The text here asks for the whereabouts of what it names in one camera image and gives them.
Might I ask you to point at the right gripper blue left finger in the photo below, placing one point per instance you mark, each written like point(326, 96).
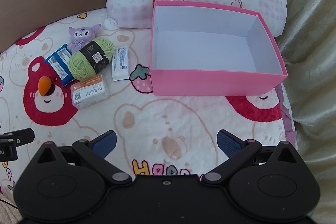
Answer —
point(94, 153)

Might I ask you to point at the purple plush toy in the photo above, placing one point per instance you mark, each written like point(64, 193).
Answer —
point(80, 37)

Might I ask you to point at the green yarn ball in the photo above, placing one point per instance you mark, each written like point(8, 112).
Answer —
point(91, 59)

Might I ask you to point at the clear dental floss box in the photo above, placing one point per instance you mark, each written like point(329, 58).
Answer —
point(89, 92)

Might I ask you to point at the orange makeup sponge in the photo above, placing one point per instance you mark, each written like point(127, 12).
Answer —
point(44, 85)

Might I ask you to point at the pink cardboard box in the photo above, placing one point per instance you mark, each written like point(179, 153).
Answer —
point(206, 49)

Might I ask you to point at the blue wet wipes pack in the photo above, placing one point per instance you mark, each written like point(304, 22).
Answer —
point(59, 62)

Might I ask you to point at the white toothpaste box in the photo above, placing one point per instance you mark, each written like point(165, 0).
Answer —
point(120, 64)

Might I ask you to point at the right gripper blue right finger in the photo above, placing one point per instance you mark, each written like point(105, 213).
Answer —
point(239, 152)

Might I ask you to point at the beige satin bed sheet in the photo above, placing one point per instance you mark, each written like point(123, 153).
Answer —
point(308, 48)

